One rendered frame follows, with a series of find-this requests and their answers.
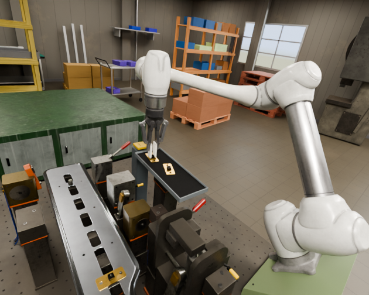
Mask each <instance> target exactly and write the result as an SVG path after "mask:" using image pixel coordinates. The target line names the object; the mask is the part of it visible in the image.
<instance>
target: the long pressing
mask: <svg viewBox="0 0 369 295"><path fill-rule="evenodd" d="M68 174H69V175H71V178H72V180H73V185H71V186H75V187H76V189H77V191H78V194H76V195H71V194H70V191H69V187H71V186H69V185H68V183H66V181H65V179H64V176H65V175H68ZM43 177H44V180H45V183H46V187H47V191H48V194H49V198H50V202H51V204H52V208H53V212H54V216H55V219H56V222H57V226H58V229H59V232H60V236H61V240H62V243H63V247H64V251H65V253H66V257H67V261H68V264H69V268H70V271H71V275H72V278H73V282H74V286H75V288H76V292H77V295H112V294H111V292H110V289H109V286H108V287H106V288H104V289H102V290H98V287H97V284H96V282H95V280H96V279H98V278H99V277H101V276H103V272H102V270H101V267H100V265H99V262H98V260H97V257H96V255H95V251H96V250H98V249H101V248H103V249H104V251H105V253H106V255H107V258H108V260H109V262H110V264H111V266H112V269H113V270H115V269H117V268H119V267H121V266H122V267H123V269H124V271H125V273H126V277H125V278H123V279H121V280H119V281H117V282H118V283H119V285H120V286H121V289H122V291H123V293H124V295H136V292H135V286H136V283H137V281H138V278H139V275H140V272H141V266H140V264H139V262H138V260H137V258H136V256H135V255H134V253H133V251H132V249H131V247H130V246H129V244H128V242H127V240H126V239H125V237H124V235H123V233H122V232H121V230H120V228H119V226H118V224H117V223H116V221H115V219H114V217H113V216H112V214H111V212H110V210H109V209H108V207H107V205H106V203H105V201H104V200H103V198H102V196H101V194H100V193H99V191H98V189H97V188H96V186H95V184H94V182H93V180H92V179H91V177H90V175H89V173H88V171H87V170H86V168H85V166H84V165H83V164H82V163H75V164H70V165H66V166H60V167H55V168H51V169H48V170H46V171H44V173H43ZM59 186H60V187H59ZM77 199H81V200H82V202H83V204H84V206H85V208H83V209H81V210H77V208H76V205H75V203H74V200H77ZM93 207H95V208H93ZM83 214H88V216H89V217H90V220H91V222H92V225H90V226H87V227H84V225H83V223H82V221H81V218H80V216H81V215H83ZM92 231H95V232H96V233H97V235H98V238H99V240H100V242H101V244H100V245H98V246H96V247H92V245H91V243H90V240H89V238H88V235H87V234H88V233H89V232H92ZM112 242H113V243H112ZM83 254H85V256H83Z"/></svg>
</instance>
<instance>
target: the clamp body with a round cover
mask: <svg viewBox="0 0 369 295"><path fill-rule="evenodd" d="M149 213H150V206H149V205H148V203H147V202H146V201H145V200H144V199H141V200H138V201H135V202H132V203H129V204H126V205H124V206H123V230H124V232H125V239H126V240H127V242H128V244H129V246H130V247H131V249H132V251H133V253H134V255H135V256H136V258H137V260H138V262H139V264H140V266H141V272H140V275H139V278H140V277H142V276H143V275H145V274H146V267H147V265H148V250H147V241H148V227H149V224H150V223H151V222H150V221H149Z"/></svg>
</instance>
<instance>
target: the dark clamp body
mask: <svg viewBox="0 0 369 295"><path fill-rule="evenodd" d="M157 221H158V220H157ZM157 221H154V222H152V223H150V224H149V227H148V245H147V249H148V251H149V260H148V266H147V267H146V283H145V287H144V288H143V289H144V291H145V293H146V295H154V291H155V279H156V268H155V267H154V266H153V257H154V249H155V236H156V224H157Z"/></svg>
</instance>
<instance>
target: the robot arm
mask: <svg viewBox="0 0 369 295"><path fill-rule="evenodd" d="M135 72H136V75H137V77H138V78H139V79H140V80H141V81H142V83H143V85H144V89H145V92H144V94H145V98H144V104H145V106H146V112H145V119H144V121H142V122H139V125H140V127H141V133H142V141H143V142H144V144H146V149H147V151H148V156H149V158H150V159H151V157H152V144H151V140H152V131H153V129H154V128H155V141H154V142H153V155H154V157H156V151H157V150H158V149H159V144H160V142H163V138H164V135H165V131H166V127H167V125H168V124H169V122H168V121H167V120H164V118H163V113H164V107H165V106H166V99H167V92H168V88H169V84H170V82H174V83H179V84H183V85H186V86H189V87H192V88H195V89H198V90H201V91H204V92H208V93H211V94H214V95H217V96H220V97H223V98H227V99H230V100H233V101H235V102H238V103H240V104H243V105H245V106H247V107H250V108H253V109H260V110H272V109H276V108H278V107H279V106H280V107H281V108H282V109H283V110H284V111H285V113H286V118H287V122H288V126H289V131H290V134H291V139H292V143H293V148H294V151H295V156H296V161H297V164H298V169H299V174H300V178H301V182H302V186H303V191H304V194H305V197H303V198H302V200H301V202H300V208H299V209H298V208H296V207H295V206H294V205H293V204H292V203H290V202H289V201H285V200H277V201H274V202H272V203H270V204H268V205H267V206H266V207H265V209H264V225H265V229H266V232H267V234H268V237H269V240H270V241H271V244H272V246H273V247H274V250H275V252H271V253H269V258H270V259H272V260H276V264H274V265H273V266H272V270H273V272H291V273H304V274H307V275H314V274H316V267H317V264H318V263H319V260H320V257H321V255H322V254H323V255H330V256H350V255H353V254H357V253H360V252H362V251H365V250H366V249H368V248H369V225H368V224H367V222H366V221H365V219H364V218H363V217H362V216H361V215H360V214H358V213H357V212H355V211H352V210H351V209H350V208H349V206H348V205H347V204H346V202H345V200H344V199H343V198H342V197H340V196H339V195H338V194H334V190H333V186H332V182H331V179H330V175H329V171H328V168H327V164H326V159H325V156H324V153H323V148H322V144H321V141H320V136H319V132H318V129H317V125H316V121H315V116H314V114H313V109H312V105H311V103H312V101H313V96H314V92H315V88H316V87H317V86H318V85H319V83H320V81H321V79H322V74H321V71H320V68H319V67H318V66H317V64H315V63H314V62H312V61H300V62H297V63H294V64H291V65H290V66H287V67H286V68H284V69H283V70H281V71H279V72H278V73H276V74H275V75H274V76H272V77H271V78H270V79H269V80H267V81H266V82H264V83H262V84H260V85H258V86H254V85H231V84H226V83H221V82H218V81H214V80H210V79H208V78H203V77H199V76H195V75H192V74H188V73H184V72H182V71H178V70H175V69H172V68H171V66H170V58H169V55H168V54H167V53H166V52H163V51H160V50H150V51H148V53H147V55H146V56H143V57H141V58H140V59H138V61H137V62H136V65H135ZM145 123H146V124H147V125H148V134H147V138H146V131H145ZM161 124H162V127H161V130H160V125H161ZM159 130H160V134H159Z"/></svg>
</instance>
